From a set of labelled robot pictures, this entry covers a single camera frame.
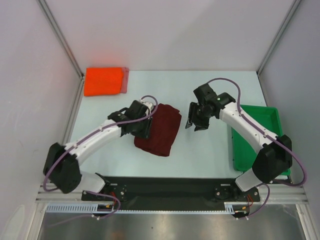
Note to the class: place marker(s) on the dark red t shirt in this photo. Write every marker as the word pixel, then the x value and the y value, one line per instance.
pixel 164 129

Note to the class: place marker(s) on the white slotted cable duct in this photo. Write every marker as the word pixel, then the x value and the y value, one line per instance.
pixel 106 208

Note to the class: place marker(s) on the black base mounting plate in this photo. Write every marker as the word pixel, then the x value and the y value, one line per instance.
pixel 173 194

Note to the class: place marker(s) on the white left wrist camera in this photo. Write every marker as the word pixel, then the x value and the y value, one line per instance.
pixel 148 104

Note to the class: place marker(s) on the folded pink t shirt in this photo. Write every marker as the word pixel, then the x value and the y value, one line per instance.
pixel 125 79

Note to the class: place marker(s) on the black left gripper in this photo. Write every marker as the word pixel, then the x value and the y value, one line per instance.
pixel 145 132

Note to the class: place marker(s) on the left rear aluminium post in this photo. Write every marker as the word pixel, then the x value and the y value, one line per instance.
pixel 54 25

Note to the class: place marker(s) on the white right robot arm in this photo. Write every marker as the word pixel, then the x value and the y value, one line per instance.
pixel 272 151

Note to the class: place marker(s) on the right rear aluminium post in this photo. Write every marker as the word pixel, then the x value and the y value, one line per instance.
pixel 279 35

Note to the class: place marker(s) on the green plastic tray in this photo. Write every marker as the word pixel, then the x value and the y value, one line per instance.
pixel 245 153

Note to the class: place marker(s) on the folded orange t shirt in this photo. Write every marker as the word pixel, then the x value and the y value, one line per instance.
pixel 102 81

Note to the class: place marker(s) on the aluminium post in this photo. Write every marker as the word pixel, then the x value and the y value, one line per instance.
pixel 279 35
pixel 54 25

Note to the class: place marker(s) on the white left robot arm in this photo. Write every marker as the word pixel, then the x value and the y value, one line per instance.
pixel 63 162

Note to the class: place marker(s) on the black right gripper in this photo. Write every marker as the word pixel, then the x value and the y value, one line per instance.
pixel 196 117

